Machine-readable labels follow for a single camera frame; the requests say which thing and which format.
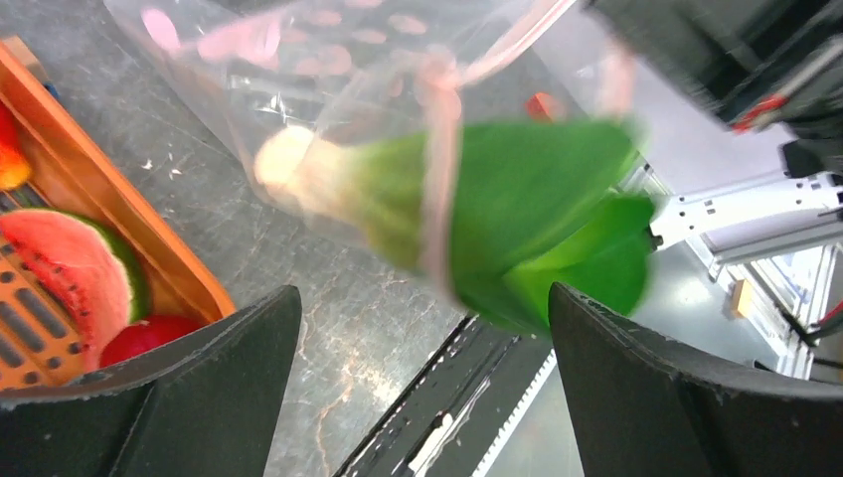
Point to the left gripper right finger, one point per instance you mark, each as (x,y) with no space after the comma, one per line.
(642,404)

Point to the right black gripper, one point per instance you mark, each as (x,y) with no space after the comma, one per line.
(751,64)

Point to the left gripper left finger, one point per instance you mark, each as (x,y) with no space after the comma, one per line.
(204,405)

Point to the green toy bok choy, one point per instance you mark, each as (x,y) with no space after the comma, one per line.
(536,203)

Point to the clear polka dot zip bag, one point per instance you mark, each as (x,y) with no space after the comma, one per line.
(355,72)

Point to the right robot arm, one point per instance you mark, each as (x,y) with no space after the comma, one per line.
(683,216)

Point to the red toy tomato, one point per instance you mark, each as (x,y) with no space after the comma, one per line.
(145,335)

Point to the toy watermelon slice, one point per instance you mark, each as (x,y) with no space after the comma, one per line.
(92,270)

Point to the orange slatted tray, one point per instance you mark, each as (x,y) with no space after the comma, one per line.
(40,346)

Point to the orange plastic basket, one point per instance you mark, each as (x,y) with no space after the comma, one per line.
(71,173)

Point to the red toy strawberry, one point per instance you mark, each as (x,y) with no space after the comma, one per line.
(15,168)

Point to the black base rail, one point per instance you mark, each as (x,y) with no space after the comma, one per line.
(461,408)

